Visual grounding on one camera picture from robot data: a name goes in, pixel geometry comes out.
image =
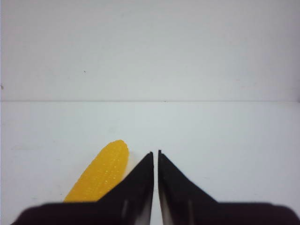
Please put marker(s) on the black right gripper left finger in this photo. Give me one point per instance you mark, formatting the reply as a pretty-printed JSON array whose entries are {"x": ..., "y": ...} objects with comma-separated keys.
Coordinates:
[{"x": 128, "y": 203}]

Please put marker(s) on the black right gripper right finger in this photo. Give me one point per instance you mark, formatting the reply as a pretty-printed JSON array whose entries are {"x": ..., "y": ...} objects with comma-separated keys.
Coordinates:
[{"x": 184, "y": 203}]

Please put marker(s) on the yellow corn cob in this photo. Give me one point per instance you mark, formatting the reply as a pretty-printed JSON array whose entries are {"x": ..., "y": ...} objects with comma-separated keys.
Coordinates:
[{"x": 104, "y": 172}]

